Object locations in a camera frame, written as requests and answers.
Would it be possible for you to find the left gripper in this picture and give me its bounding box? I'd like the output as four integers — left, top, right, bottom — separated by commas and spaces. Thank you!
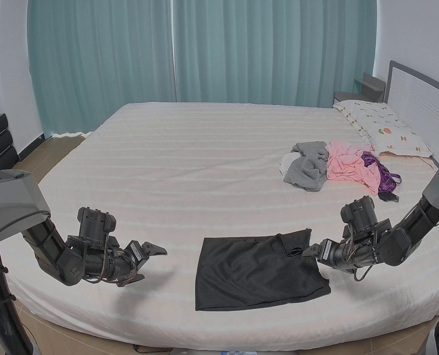
106, 240, 168, 288

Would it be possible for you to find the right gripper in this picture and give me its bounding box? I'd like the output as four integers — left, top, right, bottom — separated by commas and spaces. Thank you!
317, 239, 355, 273

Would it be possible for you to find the black T-shirt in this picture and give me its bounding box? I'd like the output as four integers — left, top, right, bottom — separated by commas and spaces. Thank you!
194, 229, 331, 312

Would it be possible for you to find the purple garment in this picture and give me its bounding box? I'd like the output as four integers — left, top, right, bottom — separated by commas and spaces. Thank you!
361, 151, 402, 195

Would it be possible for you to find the grey garment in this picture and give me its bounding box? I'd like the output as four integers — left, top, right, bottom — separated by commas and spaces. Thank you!
283, 141, 330, 192

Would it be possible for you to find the pink garment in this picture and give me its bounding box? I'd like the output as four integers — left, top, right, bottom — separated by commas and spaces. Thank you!
326, 140, 382, 197

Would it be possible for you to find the white garment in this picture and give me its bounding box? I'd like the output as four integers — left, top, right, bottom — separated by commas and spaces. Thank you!
279, 152, 299, 175

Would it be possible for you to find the bed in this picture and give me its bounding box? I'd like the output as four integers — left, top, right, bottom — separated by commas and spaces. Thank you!
0, 61, 439, 350

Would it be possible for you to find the white printed pillow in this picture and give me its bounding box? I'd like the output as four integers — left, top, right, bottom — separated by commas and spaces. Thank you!
332, 99, 434, 158

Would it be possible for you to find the grey bedside table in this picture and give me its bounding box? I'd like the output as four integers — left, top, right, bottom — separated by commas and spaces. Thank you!
333, 72, 386, 104

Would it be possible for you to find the blue-green curtain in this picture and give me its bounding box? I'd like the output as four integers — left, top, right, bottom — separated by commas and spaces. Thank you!
27, 0, 178, 140
172, 0, 377, 107

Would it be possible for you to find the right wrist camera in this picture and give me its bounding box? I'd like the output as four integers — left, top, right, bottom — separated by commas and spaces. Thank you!
340, 195, 392, 242

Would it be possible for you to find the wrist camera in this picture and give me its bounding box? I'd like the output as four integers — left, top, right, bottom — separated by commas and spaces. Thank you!
340, 195, 392, 242
66, 207, 117, 252

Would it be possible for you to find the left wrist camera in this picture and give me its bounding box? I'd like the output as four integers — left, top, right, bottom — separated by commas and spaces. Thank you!
66, 207, 117, 252

